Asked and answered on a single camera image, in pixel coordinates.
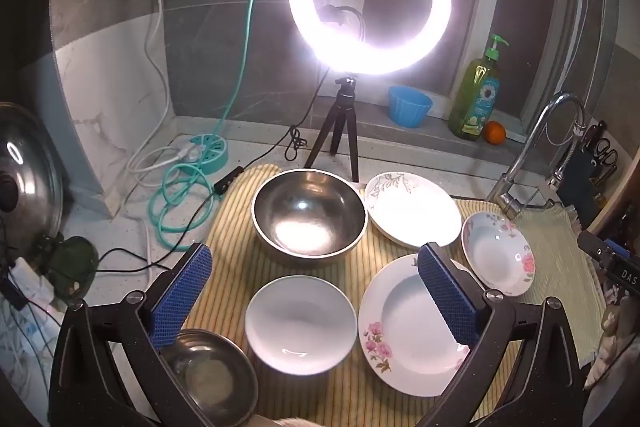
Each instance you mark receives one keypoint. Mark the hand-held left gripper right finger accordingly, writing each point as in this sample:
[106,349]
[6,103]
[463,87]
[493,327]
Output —
[450,297]

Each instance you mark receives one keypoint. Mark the orange fruit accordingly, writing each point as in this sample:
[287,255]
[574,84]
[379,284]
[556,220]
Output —
[494,132]

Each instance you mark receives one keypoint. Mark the steel pot lid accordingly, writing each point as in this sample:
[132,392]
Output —
[30,177]

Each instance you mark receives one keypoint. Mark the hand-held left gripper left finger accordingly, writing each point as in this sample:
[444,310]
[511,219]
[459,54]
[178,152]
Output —
[180,294]

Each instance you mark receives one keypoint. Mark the person's right hand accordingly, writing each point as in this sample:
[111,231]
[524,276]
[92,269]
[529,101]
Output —
[612,347]

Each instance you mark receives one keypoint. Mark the green dish soap bottle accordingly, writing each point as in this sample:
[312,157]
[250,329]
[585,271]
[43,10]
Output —
[475,102]

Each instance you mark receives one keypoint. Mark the large pink flower plate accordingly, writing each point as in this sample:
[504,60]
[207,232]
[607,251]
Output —
[405,332]

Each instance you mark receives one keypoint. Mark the yellow striped cloth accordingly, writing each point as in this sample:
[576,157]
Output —
[555,267]

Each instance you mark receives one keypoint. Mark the chrome faucet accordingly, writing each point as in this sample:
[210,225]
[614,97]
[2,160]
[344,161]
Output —
[535,132]

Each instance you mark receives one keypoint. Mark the large stainless steel bowl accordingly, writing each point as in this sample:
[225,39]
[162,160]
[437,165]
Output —
[307,217]

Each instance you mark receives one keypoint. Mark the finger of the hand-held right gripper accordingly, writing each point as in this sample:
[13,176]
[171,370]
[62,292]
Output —
[617,248]
[595,247]

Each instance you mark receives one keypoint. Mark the dark green rounded object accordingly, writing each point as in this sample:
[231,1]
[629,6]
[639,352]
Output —
[75,267]

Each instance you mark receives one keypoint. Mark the blue fluted cup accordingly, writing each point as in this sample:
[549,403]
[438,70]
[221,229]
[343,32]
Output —
[409,107]

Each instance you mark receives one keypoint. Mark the plain white ceramic bowl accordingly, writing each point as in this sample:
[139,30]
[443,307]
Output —
[300,324]

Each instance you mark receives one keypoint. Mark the small stainless steel bowl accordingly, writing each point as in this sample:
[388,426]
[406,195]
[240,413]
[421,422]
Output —
[210,374]

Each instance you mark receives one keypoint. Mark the dark knife block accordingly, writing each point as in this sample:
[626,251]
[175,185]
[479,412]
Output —
[580,187]

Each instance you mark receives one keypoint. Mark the teal round power strip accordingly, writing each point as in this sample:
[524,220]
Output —
[207,152]

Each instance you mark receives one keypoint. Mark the small pink flower deep plate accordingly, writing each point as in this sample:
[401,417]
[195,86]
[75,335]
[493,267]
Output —
[495,252]

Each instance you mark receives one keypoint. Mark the grey leaf print plate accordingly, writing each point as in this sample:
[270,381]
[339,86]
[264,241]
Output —
[415,212]

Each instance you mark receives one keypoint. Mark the clear plastic bag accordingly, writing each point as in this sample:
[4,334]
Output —
[25,337]

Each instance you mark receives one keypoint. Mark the black scissors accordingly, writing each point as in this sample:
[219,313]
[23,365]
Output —
[606,154]

